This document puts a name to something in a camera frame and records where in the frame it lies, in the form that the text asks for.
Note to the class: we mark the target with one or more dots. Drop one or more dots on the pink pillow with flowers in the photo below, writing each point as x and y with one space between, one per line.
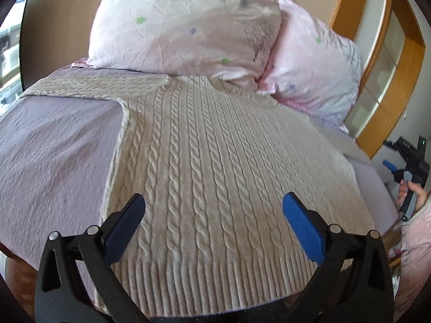
311 68

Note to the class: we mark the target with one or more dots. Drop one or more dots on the pink pajama sleeve forearm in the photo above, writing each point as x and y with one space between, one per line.
415 259

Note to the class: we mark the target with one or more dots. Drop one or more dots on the pink pillow with tree print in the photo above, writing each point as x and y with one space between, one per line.
227 39

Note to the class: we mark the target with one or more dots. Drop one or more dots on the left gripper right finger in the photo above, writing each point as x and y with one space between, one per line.
353 281

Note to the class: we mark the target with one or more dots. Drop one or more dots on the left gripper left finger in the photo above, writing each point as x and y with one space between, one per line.
60 293

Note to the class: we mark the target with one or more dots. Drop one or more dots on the person's right hand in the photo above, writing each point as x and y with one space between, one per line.
421 194

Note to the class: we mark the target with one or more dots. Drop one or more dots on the beige cable-knit sweater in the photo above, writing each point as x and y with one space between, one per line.
214 162

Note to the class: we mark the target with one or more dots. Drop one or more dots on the wooden headboard shelf unit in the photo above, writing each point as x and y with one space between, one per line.
393 49

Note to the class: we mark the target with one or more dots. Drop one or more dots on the window with purple curtain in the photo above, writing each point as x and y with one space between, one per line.
11 85

